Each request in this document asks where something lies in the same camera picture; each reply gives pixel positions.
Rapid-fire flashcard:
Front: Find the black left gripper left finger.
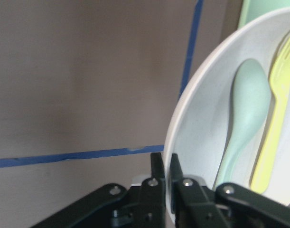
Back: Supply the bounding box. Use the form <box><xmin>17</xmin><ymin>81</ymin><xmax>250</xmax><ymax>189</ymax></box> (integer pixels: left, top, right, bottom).
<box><xmin>150</xmin><ymin>152</ymin><xmax>165</xmax><ymax>185</ymax></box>

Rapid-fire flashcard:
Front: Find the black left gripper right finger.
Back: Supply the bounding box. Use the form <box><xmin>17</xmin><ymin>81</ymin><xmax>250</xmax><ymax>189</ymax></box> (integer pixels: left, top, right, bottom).
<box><xmin>169</xmin><ymin>153</ymin><xmax>183</xmax><ymax>185</ymax></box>

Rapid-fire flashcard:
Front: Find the white round plate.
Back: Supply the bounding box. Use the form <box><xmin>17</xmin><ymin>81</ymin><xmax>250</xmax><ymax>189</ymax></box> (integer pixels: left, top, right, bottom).
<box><xmin>163</xmin><ymin>7</ymin><xmax>290</xmax><ymax>223</ymax></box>

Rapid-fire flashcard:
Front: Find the pale green plastic spoon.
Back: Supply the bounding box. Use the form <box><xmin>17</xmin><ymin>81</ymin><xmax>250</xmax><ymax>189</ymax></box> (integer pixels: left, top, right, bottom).
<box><xmin>214</xmin><ymin>58</ymin><xmax>271</xmax><ymax>188</ymax></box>

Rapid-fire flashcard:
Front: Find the yellow plastic fork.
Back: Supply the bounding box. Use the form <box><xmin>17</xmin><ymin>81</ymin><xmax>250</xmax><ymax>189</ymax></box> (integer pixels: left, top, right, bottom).
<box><xmin>250</xmin><ymin>33</ymin><xmax>290</xmax><ymax>193</ymax></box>

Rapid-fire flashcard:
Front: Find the mint green tray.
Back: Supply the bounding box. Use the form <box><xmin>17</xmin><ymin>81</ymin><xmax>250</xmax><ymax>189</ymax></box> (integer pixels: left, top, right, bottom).
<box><xmin>238</xmin><ymin>0</ymin><xmax>290</xmax><ymax>29</ymax></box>

